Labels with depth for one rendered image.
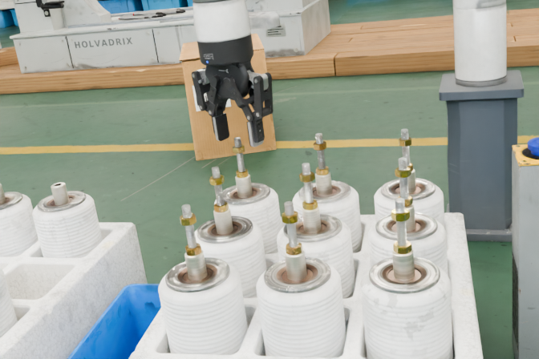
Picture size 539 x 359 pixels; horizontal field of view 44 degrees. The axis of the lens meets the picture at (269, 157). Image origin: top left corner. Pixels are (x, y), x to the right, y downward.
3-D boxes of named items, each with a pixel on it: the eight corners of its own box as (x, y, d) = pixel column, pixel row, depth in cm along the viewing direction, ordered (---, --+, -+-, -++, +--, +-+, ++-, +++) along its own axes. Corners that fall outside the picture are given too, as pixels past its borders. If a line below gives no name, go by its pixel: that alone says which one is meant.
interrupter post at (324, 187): (336, 192, 97) (334, 171, 96) (326, 199, 95) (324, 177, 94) (323, 190, 99) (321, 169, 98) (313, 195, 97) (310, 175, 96)
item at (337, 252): (361, 326, 96) (350, 211, 90) (360, 369, 87) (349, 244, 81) (294, 328, 97) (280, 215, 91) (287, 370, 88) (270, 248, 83)
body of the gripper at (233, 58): (182, 36, 92) (193, 102, 95) (225, 38, 86) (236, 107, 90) (220, 26, 97) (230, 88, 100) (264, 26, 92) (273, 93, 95)
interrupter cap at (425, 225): (443, 219, 85) (443, 214, 85) (429, 246, 79) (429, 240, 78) (386, 214, 88) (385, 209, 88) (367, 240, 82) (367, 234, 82)
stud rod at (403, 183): (408, 213, 83) (405, 156, 81) (410, 216, 82) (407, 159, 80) (400, 214, 83) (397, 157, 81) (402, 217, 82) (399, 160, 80)
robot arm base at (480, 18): (455, 76, 132) (453, -13, 126) (505, 73, 129) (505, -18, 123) (454, 88, 123) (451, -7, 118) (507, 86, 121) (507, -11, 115)
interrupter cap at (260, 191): (281, 193, 99) (280, 188, 99) (241, 211, 95) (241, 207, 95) (249, 183, 105) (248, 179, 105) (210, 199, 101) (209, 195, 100)
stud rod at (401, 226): (407, 261, 73) (404, 197, 70) (408, 266, 72) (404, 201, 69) (399, 261, 73) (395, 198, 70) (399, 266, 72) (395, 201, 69)
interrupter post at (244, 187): (257, 195, 100) (253, 175, 99) (244, 200, 98) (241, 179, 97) (246, 191, 102) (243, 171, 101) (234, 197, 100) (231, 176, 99)
